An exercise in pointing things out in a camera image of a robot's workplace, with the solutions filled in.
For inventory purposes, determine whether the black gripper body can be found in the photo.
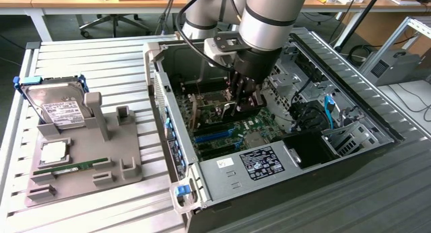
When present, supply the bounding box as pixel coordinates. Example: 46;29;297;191
234;48;282;82

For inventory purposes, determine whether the graphics card with metal bracket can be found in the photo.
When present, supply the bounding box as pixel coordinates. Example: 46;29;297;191
187;93;269;131

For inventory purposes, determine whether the CPU socket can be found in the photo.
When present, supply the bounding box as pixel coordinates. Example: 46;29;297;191
198;91;233;105

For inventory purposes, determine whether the silver disk bay cage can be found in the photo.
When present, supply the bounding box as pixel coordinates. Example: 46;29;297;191
262;46;341;133

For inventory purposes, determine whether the green motherboard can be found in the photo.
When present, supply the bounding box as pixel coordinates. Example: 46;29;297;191
171;76;291;162

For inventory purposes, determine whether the black RAM stick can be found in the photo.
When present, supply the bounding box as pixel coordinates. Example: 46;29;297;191
198;121;249;130

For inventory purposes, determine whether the silver chipset heat sink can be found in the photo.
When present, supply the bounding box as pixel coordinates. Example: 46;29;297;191
245;131;270;149

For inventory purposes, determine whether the blue expansion slot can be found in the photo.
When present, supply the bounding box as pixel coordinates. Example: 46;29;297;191
194;128;237;144

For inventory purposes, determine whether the black expansion slot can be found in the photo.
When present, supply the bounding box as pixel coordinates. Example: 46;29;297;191
198;142;243;157

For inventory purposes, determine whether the grey power supply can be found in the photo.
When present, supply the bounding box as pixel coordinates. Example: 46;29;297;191
197;141;301;202

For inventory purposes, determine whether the cluttered wooden desk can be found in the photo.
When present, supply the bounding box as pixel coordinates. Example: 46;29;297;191
299;0;431;22

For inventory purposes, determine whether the silver perforated disk bay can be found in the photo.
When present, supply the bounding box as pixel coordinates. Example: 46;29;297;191
322;122;383;157

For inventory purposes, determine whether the black stand pole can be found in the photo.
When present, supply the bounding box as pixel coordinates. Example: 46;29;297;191
333;0;385;51

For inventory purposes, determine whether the brown wooden panel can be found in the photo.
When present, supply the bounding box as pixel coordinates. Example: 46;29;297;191
342;12;431;48

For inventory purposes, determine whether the open black PC case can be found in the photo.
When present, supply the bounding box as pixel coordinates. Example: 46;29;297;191
143;32;405;233

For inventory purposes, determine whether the grey control box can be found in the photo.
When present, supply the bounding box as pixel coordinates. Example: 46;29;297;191
370;50;430;86

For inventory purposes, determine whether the black office chair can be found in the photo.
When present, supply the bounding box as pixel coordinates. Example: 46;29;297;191
79;14;153;38

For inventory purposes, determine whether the grey plastic parts rack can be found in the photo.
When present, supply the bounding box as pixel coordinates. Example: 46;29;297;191
26;91;146;210

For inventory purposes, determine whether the silver hard disk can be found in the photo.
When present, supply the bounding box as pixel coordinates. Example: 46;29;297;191
25;83;94;132

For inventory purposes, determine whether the green RAM stick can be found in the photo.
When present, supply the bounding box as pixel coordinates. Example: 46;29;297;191
34;159;111;177

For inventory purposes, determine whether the silver CPU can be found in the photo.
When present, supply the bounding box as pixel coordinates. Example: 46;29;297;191
39;143;69;165

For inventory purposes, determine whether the long wooden desk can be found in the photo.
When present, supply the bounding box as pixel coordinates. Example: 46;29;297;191
0;0;189;42

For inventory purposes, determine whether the blue disk caddy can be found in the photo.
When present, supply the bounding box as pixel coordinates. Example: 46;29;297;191
11;74;90;125

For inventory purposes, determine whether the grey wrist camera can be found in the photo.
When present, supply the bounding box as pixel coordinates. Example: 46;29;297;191
203;32;250;67

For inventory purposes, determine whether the black power wire bundle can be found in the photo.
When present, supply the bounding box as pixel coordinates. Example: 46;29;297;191
290;101;330;133

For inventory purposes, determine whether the blue disk wire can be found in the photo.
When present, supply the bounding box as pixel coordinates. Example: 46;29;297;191
323;94;338;130

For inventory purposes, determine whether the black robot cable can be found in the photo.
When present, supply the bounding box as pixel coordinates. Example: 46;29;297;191
174;0;237;72

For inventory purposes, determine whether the black coiled cable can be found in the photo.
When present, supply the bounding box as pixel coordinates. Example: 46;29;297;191
349;45;381;65

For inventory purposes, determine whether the black hanging cable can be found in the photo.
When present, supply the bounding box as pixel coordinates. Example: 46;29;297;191
157;0;178;36

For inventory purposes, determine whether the aluminium profile frame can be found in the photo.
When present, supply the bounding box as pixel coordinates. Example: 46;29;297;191
358;16;431;72

